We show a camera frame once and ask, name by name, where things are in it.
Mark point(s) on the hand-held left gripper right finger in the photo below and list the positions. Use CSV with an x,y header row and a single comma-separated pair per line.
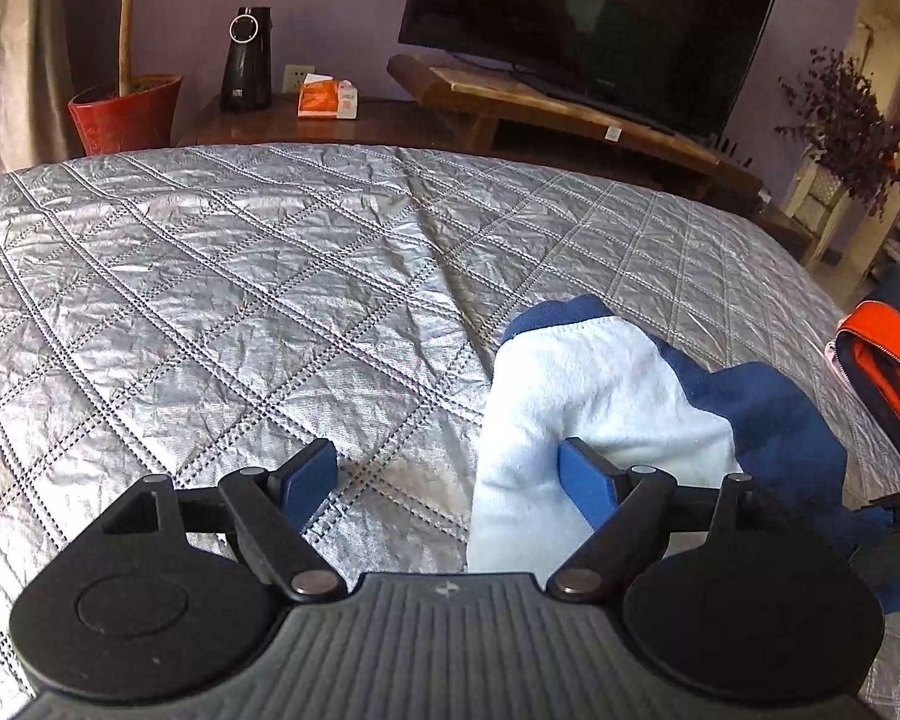
x,y
589,484

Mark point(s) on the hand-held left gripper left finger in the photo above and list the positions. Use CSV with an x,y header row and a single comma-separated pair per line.
x,y
311,480

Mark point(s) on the blue long-sleeve printed shirt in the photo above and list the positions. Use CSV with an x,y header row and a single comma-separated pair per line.
x,y
607,390

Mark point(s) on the orange and navy jacket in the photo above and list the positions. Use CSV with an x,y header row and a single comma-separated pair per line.
x,y
892,360

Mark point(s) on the silver quilted bedspread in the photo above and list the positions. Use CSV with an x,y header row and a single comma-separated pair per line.
x,y
232,277

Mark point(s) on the white plant stand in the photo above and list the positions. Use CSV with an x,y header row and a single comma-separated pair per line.
x,y
817,195

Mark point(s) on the dark wooden cabinet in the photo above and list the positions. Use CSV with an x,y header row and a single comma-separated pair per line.
x,y
255,124

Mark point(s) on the orange tissue pack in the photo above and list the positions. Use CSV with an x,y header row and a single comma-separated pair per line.
x,y
322,99

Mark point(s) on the dark dried flowers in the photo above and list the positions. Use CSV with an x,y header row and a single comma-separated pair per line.
x,y
847,135

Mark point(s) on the wooden television riser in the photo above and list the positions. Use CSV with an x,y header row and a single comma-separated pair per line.
x,y
495,90

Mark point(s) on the red plant pot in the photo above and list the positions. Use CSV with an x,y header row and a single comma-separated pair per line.
x,y
124,120

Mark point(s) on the black tapered speaker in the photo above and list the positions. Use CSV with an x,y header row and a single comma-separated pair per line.
x,y
244,67

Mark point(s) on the black flat television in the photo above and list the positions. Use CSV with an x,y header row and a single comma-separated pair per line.
x,y
585,15

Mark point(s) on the beige curtain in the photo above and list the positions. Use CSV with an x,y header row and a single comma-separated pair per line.
x,y
30,52

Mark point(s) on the white wall socket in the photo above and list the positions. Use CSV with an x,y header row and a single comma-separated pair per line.
x,y
297,78

